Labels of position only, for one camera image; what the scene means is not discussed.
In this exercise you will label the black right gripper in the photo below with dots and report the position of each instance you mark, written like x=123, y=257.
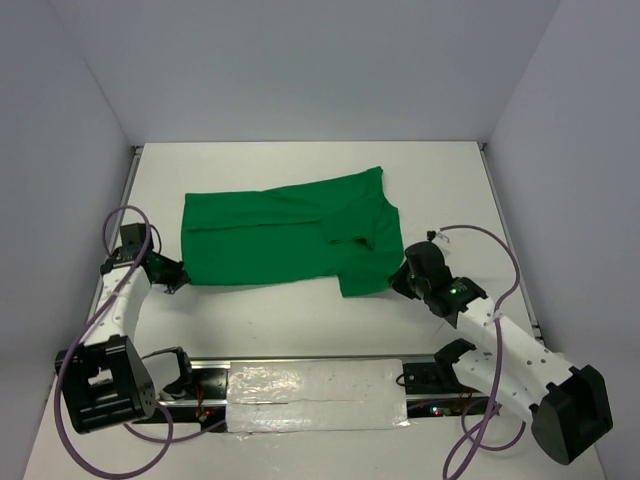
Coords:
x=405, y=279

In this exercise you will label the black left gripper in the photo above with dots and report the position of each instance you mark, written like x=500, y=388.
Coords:
x=167, y=271

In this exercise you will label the green t-shirt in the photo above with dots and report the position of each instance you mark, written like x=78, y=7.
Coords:
x=342, y=227

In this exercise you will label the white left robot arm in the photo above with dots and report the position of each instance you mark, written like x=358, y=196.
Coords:
x=107, y=382

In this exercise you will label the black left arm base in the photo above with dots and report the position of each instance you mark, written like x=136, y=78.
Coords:
x=192, y=390

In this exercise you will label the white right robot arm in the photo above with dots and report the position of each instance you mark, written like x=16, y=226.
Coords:
x=566, y=407

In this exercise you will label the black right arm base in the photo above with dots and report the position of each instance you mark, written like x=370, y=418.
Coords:
x=433, y=390

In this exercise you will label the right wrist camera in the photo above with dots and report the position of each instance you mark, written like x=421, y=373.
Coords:
x=426, y=260

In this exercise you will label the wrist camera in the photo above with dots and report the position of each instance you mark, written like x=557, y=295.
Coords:
x=134, y=239
x=426, y=260

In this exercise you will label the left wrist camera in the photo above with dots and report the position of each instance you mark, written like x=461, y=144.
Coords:
x=134, y=239

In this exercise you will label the aluminium table edge rail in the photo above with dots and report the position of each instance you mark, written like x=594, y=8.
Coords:
x=112, y=245

